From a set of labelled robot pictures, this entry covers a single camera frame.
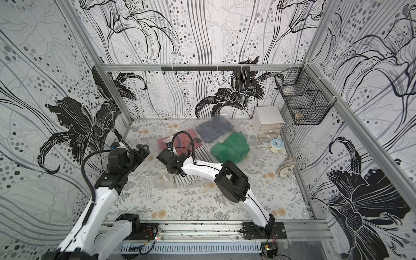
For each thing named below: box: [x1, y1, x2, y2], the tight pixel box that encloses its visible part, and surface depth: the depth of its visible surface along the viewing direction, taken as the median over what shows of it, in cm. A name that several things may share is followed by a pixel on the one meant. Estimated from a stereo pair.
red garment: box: [157, 129, 203, 152], surface depth 100 cm
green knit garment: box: [210, 131, 251, 164], surface depth 100 cm
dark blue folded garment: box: [195, 115, 235, 144], surface depth 110 cm
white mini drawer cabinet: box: [252, 106, 285, 139], surface depth 106 cm
